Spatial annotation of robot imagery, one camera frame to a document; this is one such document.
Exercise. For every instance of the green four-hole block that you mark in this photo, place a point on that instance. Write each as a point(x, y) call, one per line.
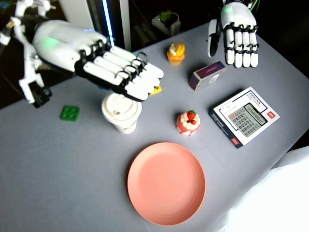
point(70, 114)

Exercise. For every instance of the purple small box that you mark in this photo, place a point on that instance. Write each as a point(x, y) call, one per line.
point(207, 76)

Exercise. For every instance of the toy orange fruit cupcake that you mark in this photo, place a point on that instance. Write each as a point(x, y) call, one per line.
point(176, 54)

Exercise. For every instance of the power strip with green plug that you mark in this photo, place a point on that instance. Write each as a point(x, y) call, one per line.
point(166, 23)

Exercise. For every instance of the toy strawberry cake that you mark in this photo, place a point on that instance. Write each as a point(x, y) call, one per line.
point(188, 123)

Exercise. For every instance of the pink plate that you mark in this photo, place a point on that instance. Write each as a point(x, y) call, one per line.
point(166, 183)

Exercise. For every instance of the white pillar with blue light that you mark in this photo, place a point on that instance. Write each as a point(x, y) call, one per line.
point(79, 12)

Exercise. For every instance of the yellow four-hole block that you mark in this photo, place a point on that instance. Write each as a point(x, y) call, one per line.
point(157, 90)

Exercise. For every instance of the white paper cup with lid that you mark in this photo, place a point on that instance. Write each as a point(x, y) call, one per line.
point(119, 117)

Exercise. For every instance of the calculator box white and navy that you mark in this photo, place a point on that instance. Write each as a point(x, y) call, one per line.
point(246, 116)

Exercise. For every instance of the grey table cloth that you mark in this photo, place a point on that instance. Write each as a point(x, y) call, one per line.
point(72, 169)

